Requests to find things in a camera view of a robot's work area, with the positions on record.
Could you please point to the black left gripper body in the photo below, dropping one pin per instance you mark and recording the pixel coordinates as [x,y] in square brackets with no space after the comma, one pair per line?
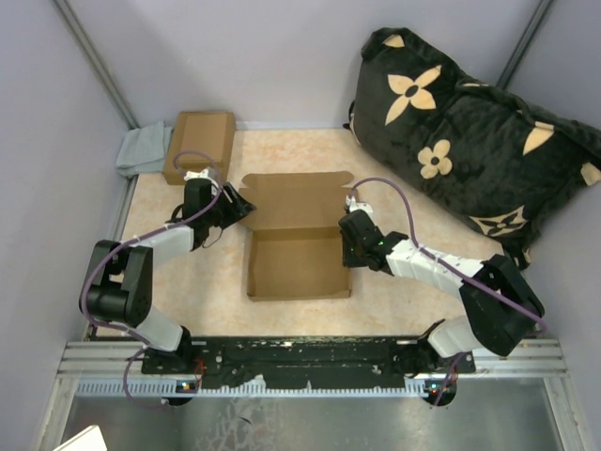
[216,215]

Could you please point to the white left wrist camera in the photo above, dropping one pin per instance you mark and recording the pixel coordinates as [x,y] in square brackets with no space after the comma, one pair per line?
[209,174]

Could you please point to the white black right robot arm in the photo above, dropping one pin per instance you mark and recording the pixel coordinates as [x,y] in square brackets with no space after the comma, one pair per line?
[500,308]

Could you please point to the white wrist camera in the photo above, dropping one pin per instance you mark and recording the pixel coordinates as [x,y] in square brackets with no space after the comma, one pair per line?
[353,204]
[209,174]

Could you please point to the light blue folded cloth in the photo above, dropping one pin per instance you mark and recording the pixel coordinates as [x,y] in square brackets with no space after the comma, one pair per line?
[143,150]

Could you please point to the white board corner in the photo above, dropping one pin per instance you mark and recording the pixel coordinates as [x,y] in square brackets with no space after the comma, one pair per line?
[89,439]

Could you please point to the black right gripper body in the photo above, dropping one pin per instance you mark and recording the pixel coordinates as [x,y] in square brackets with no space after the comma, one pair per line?
[352,252]

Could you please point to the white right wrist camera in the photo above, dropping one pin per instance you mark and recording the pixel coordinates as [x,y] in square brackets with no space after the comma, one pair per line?
[353,204]

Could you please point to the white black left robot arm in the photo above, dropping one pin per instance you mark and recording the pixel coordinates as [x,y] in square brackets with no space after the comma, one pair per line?
[118,288]

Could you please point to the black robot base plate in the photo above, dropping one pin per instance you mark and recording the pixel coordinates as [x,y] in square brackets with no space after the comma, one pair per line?
[319,362]

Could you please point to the black plush flower-pattern pillow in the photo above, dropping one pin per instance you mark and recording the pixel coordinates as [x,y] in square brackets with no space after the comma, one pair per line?
[499,164]

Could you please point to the large folded brown cardboard box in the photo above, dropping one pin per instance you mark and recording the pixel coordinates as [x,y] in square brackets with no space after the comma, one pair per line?
[209,132]

